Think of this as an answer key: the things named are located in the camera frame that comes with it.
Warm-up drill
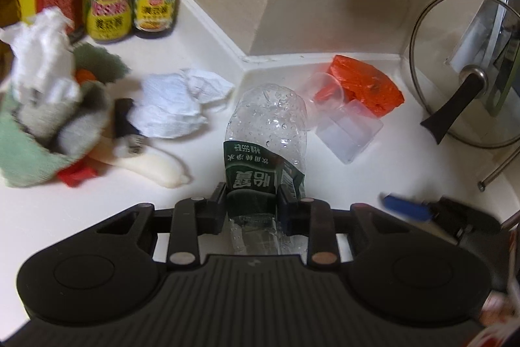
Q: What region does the cream handle toothbrush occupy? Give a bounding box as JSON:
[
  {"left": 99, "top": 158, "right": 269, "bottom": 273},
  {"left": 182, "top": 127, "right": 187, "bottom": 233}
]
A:
[{"left": 87, "top": 136, "right": 192, "bottom": 190}]

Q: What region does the short checkered lid sauce jar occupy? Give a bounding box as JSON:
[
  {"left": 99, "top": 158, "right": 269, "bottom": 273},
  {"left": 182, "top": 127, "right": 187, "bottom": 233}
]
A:
[{"left": 132, "top": 0, "right": 180, "bottom": 39}]

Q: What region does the clear plastic water bottle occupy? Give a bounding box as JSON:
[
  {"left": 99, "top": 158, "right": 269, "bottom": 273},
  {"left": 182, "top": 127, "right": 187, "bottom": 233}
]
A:
[{"left": 223, "top": 84, "right": 308, "bottom": 256}]

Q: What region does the glass pot lid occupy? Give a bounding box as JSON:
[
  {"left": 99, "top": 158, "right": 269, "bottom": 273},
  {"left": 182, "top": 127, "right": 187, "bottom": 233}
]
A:
[{"left": 408, "top": 0, "right": 520, "bottom": 149}]

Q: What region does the crumpled white tissue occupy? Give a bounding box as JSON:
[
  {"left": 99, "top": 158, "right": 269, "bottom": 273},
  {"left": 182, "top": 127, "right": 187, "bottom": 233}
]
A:
[
  {"left": 131, "top": 68, "right": 237, "bottom": 139},
  {"left": 0, "top": 7, "right": 83, "bottom": 104}
]

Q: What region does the metal lid stand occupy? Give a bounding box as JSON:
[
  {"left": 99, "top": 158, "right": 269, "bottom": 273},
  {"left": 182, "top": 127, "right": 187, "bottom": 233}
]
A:
[{"left": 478, "top": 155, "right": 512, "bottom": 192}]

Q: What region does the dark green cloth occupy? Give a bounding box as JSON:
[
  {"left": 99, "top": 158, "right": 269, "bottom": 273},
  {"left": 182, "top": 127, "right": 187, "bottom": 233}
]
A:
[{"left": 71, "top": 44, "right": 131, "bottom": 86}]

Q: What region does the clear plastic container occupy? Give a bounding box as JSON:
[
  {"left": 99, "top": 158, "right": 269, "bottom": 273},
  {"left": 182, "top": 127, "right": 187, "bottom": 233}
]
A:
[{"left": 315, "top": 100, "right": 385, "bottom": 166}]

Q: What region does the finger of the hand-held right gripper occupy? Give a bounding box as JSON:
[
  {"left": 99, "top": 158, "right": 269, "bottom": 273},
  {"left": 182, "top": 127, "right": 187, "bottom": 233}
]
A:
[{"left": 379, "top": 192, "right": 432, "bottom": 222}]

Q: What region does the clear plastic cup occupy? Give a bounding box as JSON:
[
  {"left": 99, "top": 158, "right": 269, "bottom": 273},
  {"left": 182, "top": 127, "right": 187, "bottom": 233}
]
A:
[{"left": 298, "top": 71, "right": 347, "bottom": 117}]

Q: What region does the person's red patterned clothing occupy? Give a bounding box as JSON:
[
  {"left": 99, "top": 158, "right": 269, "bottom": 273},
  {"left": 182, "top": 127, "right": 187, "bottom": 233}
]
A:
[{"left": 481, "top": 286, "right": 520, "bottom": 347}]

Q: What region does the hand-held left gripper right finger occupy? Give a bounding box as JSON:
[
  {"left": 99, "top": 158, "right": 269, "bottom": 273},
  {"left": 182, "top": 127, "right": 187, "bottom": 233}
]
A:
[{"left": 278, "top": 188, "right": 451, "bottom": 266}]

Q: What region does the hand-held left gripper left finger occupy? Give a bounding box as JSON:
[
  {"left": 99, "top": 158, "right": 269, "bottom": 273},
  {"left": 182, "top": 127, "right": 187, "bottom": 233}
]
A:
[{"left": 53, "top": 183, "right": 227, "bottom": 266}]

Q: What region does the orange plastic bag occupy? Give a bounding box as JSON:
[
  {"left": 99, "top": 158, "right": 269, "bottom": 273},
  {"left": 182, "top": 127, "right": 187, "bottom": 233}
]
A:
[{"left": 315, "top": 54, "right": 406, "bottom": 117}]

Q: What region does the red bottle cap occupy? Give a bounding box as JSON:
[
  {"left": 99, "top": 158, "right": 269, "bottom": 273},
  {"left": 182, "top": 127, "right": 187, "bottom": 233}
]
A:
[{"left": 57, "top": 164, "right": 97, "bottom": 190}]

